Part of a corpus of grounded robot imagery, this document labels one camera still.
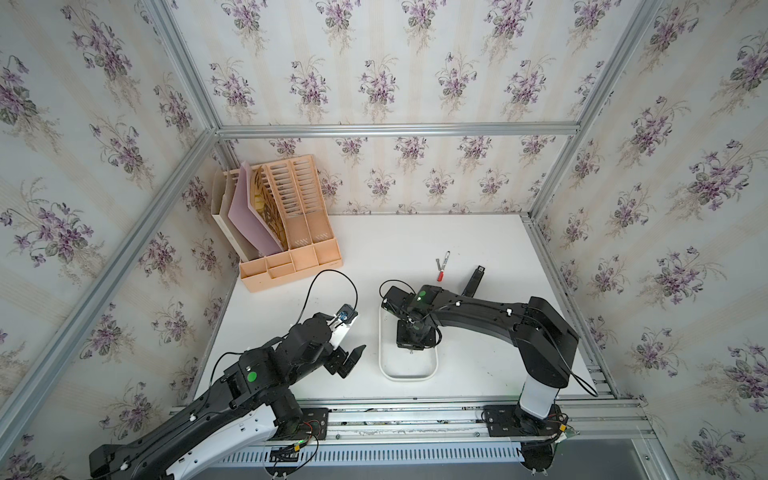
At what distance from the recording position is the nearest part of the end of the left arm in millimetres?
607

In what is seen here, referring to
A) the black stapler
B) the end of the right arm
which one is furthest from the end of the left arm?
the black stapler

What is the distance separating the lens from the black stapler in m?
0.97
